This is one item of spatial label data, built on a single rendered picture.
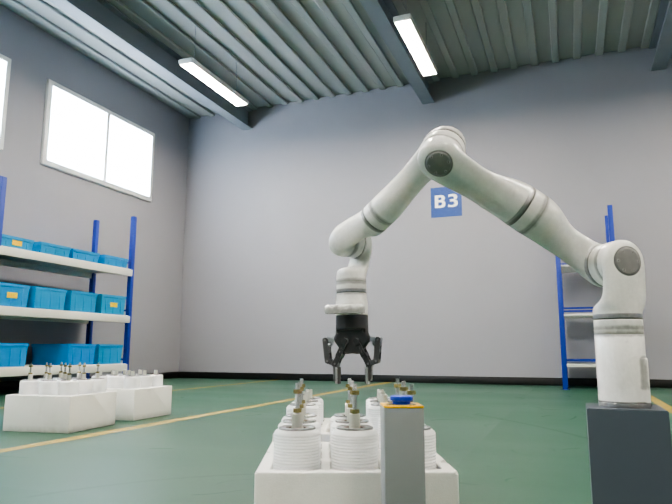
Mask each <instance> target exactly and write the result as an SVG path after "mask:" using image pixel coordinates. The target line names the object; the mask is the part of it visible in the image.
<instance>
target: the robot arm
mask: <svg viewBox="0 0 672 504"><path fill-rule="evenodd" d="M431 180H433V181H435V182H437V183H439V184H441V185H443V186H445V187H447V188H449V189H451V190H453V191H455V192H457V193H459V194H460V195H462V196H464V197H466V198H468V199H469V200H471V201H473V202H474V203H476V204H477V205H478V206H480V207H481V208H483V209H484V210H486V211H487V212H489V213H491V214H492V215H494V216H495V217H497V218H498V219H500V220H501V221H502V222H504V223H505V224H507V225H508V226H510V227H511V228H513V229H514V230H516V231H517V232H519V233H521V234H522V235H524V236H526V237H527V238H529V239H531V240H532V241H534V242H535V243H537V244H538V245H540V246H541V247H543V248H544V249H546V250H548V251H549V252H551V253H553V254H554V255H556V256H557V257H559V258H560V259H561V260H563V261H564V262H565V263H566V264H568V265H569V266H570V267H571V268H572V269H574V270H575V271H576V272H577V273H579V274H580V275H581V276H582V277H583V278H585V279H586V280H587V281H589V282H590V283H592V284H593V285H596V286H598V287H602V288H603V294H602V297H601V299H600V301H599V302H598V303H597V304H596V305H595V306H594V307H593V325H594V340H595V355H596V371H597V386H598V401H599V406H602V407H610V408H628V409H641V408H649V409H652V404H651V394H650V381H649V369H648V363H649V361H648V359H647V358H646V350H645V338H644V325H643V309H644V307H645V303H646V276H645V263H644V259H643V256H642V253H641V251H640V250H639V248H638V247H637V246H636V245H635V244H634V243H632V242H630V241H627V240H616V241H612V242H608V243H605V244H599V243H597V242H595V241H593V240H591V239H589V238H588V237H586V236H584V235H583V234H581V233H580V232H578V231H577V230H576V229H575V228H573V226H572V225H571V224H570V223H569V221H568V220H567V218H566V217H565V215H564V214H563V212H562V210H561V209H560V208H559V206H558V205H557V204H556V203H555V202H554V201H553V200H552V199H550V198H549V197H548V196H546V195H545V194H543V193H542V192H540V191H539V190H537V189H535V188H534V187H532V186H531V185H529V184H527V183H525V182H522V181H520V180H516V179H513V178H509V177H505V176H501V175H498V174H495V173H493V172H491V171H489V170H487V169H485V168H484V167H482V166H481V165H479V164H478V163H477V162H475V161H474V160H472V159H471V158H470V157H469V156H467V155H466V141H465V138H464V136H463V134H462V133H461V132H460V131H459V130H458V129H456V128H454V127H450V126H441V127H438V128H435V129H433V130H432V131H430V132H429V133H428V134H427V135H426V137H425V138H424V140H423V142H422V144H421V146H420V147H419V149H418V150H417V152H416V153H415V154H414V156H413V157H412V158H411V160H410V161H409V162H408V163H407V164H406V166H405V167H404V168H403V169H402V170H401V171H400V172H399V173H398V175H397V176H396V177H395V178H394V179H393V180H392V181H391V182H390V183H389V184H388V185H387V186H386V187H385V188H383V189H382V190H381V191H380V192H379V193H378V194H377V195H376V196H375V197H374V198H373V199H372V200H371V201H370V202H369V203H368V204H367V205H366V206H365V207H364V208H363V210H362V211H361V212H359V213H357V214H355V215H354V216H352V217H350V218H349V219H347V220H345V221H344V222H342V223H341V224H339V225H338V226H337V227H336V228H335V229H334V230H333V232H332V233H331V235H330V238H329V248H330V250H331V252H332V253H333V254H335V255H337V256H341V257H349V258H350V261H349V264H348V267H345V268H341V269H339V270H338V271H337V275H336V293H337V294H336V305H326V306H325V314H336V334H335V336H334V337H332V338H323V339H322V343H323V352H324V361H325V363H326V364H329V365H331V366H332V367H333V380H334V381H335V383H336V384H341V367H340V363H341V361H342V359H343V358H344V356H345V354H352V353H353V354H360V356H361V357H362V359H363V361H364V363H365V365H366V367H365V384H370V381H372V379H373V366H374V365H376V364H378V363H380V362H381V351H382V340H383V339H382V337H370V335H369V332H368V300H367V289H366V275H367V271H368V267H369V263H370V259H371V254H372V249H373V244H372V239H371V237H374V236H378V235H380V234H382V233H383V232H384V231H385V230H386V229H387V228H388V227H389V226H390V225H391V224H392V223H394V222H395V221H396V220H397V219H398V218H399V217H400V215H401V214H402V213H403V212H404V211H405V210H406V208H407V207H408V206H409V204H410V203H411V202H412V201H413V199H414V198H415V197H416V196H417V194H418V193H419V192H420V191H421V190H422V189H423V188H424V187H425V185H426V184H427V183H429V182H430V181H431ZM334 341H335V343H336V344H337V346H338V347H339V348H338V350H337V353H336V355H335V358H334V360H333V359H332V351H331V347H332V346H333V342H334ZM370 341H371V342H372V345H373V346H374V357H373V359H372V360H371V358H370V356H369V353H368V351H367V349H366V346H367V345H368V343H369V342H370Z"/></svg>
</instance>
